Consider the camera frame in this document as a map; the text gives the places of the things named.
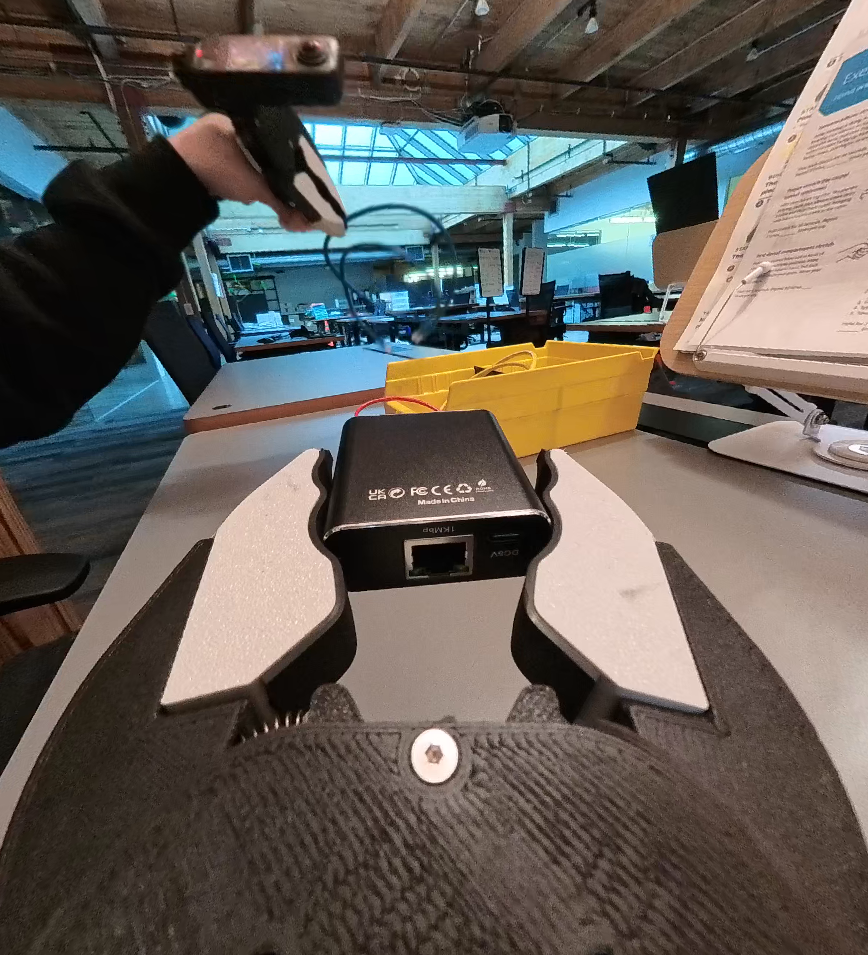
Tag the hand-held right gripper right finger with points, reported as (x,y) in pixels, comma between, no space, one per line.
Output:
(613,597)

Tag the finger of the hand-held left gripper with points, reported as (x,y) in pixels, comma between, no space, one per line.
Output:
(322,194)

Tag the black office chair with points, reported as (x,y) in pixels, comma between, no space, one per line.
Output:
(16,586)

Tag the wooden document stand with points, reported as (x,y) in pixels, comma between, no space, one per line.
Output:
(769,440)

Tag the person's left forearm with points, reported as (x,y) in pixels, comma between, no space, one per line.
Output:
(68,298)

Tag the grey table with wooden edge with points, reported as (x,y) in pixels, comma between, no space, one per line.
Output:
(292,380)

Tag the printed instruction sheet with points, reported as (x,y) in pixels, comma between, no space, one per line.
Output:
(814,224)

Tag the grey desk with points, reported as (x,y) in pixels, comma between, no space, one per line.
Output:
(777,597)

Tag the black monitor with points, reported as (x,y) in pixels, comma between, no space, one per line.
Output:
(684,194)

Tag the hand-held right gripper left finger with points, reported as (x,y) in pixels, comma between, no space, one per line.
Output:
(255,582)

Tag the yellow storage bin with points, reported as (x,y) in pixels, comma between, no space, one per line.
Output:
(568,403)

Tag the white notice board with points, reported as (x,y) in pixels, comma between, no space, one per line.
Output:
(490,272)
(532,270)

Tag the black network splitter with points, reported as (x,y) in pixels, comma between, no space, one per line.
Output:
(426,462)

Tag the ceiling projector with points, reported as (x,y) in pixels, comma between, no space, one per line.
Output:
(488,133)

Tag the person's left hand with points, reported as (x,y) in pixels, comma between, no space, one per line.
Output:
(218,160)

